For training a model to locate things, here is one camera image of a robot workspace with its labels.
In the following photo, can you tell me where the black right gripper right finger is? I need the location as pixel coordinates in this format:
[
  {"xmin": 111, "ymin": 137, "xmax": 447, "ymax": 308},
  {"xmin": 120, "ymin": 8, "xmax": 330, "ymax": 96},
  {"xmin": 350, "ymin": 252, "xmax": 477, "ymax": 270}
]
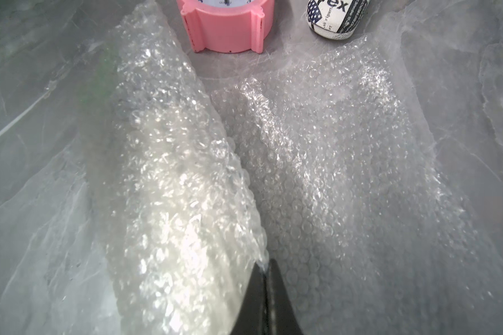
[{"xmin": 266, "ymin": 258, "xmax": 303, "ymax": 335}]

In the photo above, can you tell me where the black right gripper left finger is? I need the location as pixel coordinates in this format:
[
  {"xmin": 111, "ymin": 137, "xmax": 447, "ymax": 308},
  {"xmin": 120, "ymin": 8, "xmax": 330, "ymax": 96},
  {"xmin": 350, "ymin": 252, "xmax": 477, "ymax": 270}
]
[{"xmin": 230, "ymin": 264, "xmax": 268, "ymax": 335}]

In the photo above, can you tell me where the clear bubble wrap sheet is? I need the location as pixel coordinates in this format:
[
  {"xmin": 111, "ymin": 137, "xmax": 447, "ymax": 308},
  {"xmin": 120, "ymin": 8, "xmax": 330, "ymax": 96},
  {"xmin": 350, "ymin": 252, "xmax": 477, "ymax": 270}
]
[{"xmin": 45, "ymin": 0, "xmax": 503, "ymax": 335}]

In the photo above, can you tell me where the pink alarm clock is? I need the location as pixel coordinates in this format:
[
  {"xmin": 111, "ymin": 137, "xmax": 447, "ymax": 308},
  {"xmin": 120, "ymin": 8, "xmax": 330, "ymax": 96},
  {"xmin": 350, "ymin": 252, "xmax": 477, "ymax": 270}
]
[{"xmin": 177, "ymin": 0, "xmax": 275, "ymax": 54}]

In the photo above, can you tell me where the newspaper print wrapped vase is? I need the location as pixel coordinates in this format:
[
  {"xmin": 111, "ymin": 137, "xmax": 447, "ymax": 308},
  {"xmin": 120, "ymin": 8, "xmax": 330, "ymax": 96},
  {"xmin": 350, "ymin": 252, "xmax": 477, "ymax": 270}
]
[{"xmin": 307, "ymin": 0, "xmax": 370, "ymax": 40}]

